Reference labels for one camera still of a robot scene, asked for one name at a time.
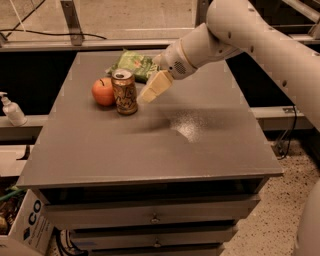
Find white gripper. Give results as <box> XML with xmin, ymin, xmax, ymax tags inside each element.
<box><xmin>137</xmin><ymin>39</ymin><xmax>197</xmax><ymax>104</ymax></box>

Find orange soda can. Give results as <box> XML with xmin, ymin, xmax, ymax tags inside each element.
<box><xmin>111</xmin><ymin>68</ymin><xmax>138</xmax><ymax>115</ymax></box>

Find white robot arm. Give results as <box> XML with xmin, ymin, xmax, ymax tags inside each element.
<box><xmin>154</xmin><ymin>0</ymin><xmax>320</xmax><ymax>256</ymax></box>

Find red orange apple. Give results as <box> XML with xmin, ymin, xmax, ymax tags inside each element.
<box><xmin>91</xmin><ymin>77</ymin><xmax>115</xmax><ymax>106</ymax></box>

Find green chip bag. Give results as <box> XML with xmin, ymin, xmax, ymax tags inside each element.
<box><xmin>106</xmin><ymin>50</ymin><xmax>160</xmax><ymax>83</ymax></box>

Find grey drawer cabinet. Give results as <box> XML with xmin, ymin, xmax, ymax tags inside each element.
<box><xmin>18</xmin><ymin>51</ymin><xmax>281</xmax><ymax>256</ymax></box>

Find white pump bottle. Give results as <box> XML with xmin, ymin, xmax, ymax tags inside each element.
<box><xmin>0</xmin><ymin>92</ymin><xmax>27</xmax><ymax>126</ymax></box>

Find white cardboard box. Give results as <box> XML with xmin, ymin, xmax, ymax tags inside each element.
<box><xmin>0</xmin><ymin>190</ymin><xmax>54</xmax><ymax>256</ymax></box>

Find metal railing frame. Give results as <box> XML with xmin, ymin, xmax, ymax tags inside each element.
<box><xmin>0</xmin><ymin>0</ymin><xmax>320</xmax><ymax>53</ymax></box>

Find black cable right side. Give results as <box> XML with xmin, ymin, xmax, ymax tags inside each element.
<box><xmin>276</xmin><ymin>105</ymin><xmax>299</xmax><ymax>161</ymax></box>

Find black cable on floor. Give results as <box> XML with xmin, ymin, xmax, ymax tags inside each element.
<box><xmin>0</xmin><ymin>28</ymin><xmax>108</xmax><ymax>41</ymax></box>

